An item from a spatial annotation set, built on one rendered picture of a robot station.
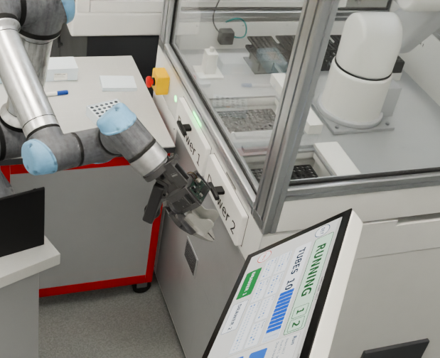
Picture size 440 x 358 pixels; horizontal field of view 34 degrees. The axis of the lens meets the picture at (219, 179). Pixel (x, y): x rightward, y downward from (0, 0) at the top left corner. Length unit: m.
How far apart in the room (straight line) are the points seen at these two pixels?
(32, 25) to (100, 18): 1.19
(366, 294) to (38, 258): 0.98
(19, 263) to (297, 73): 0.89
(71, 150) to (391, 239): 1.01
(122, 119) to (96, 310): 1.50
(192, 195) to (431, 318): 1.28
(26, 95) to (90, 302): 1.48
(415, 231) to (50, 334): 1.40
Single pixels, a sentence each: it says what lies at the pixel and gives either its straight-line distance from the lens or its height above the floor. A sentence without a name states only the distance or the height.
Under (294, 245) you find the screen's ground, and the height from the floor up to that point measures 1.09.
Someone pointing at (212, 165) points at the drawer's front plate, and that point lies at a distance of 2.11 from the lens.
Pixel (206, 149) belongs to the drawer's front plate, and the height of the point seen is 0.92.
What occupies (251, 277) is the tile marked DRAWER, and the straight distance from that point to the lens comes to 1.67.
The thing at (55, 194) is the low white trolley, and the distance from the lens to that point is 2.47.
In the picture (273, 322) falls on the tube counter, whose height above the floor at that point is 1.11.
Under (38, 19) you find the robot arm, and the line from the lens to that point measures 1.74.
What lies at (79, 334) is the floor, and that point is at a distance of 2.81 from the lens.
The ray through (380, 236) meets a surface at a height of 0.88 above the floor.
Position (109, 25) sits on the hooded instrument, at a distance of 2.95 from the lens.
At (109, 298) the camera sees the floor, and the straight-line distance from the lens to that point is 2.93.
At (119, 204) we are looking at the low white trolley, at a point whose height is 0.51.
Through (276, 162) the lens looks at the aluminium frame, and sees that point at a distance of 1.76.
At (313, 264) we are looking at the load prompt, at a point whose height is 1.15.
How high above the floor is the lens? 2.17
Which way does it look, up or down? 37 degrees down
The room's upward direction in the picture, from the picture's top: 11 degrees clockwise
